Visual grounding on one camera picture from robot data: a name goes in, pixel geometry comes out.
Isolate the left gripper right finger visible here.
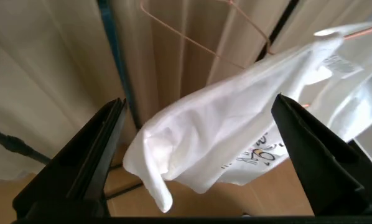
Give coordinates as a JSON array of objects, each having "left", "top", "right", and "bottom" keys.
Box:
[{"left": 271, "top": 93, "right": 372, "bottom": 216}]

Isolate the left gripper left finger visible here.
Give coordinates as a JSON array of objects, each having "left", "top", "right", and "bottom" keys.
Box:
[{"left": 12, "top": 97, "right": 128, "bottom": 218}]

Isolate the white garment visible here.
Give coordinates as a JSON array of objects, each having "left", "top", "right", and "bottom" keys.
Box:
[{"left": 123, "top": 21, "right": 372, "bottom": 214}]

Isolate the pink clothes hanger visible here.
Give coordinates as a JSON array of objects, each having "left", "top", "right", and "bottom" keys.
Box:
[
  {"left": 300, "top": 23, "right": 372, "bottom": 109},
  {"left": 139, "top": 0, "right": 276, "bottom": 69}
]

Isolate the black clothes rack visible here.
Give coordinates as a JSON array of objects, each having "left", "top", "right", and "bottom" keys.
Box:
[{"left": 0, "top": 0, "right": 300, "bottom": 200}]

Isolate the beige curtain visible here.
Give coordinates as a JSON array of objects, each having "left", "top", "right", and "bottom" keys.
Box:
[
  {"left": 0, "top": 0, "right": 137, "bottom": 184},
  {"left": 109, "top": 0, "right": 372, "bottom": 125}
]

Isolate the window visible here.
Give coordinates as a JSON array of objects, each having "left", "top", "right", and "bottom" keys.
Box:
[{"left": 97, "top": 0, "right": 142, "bottom": 128}]

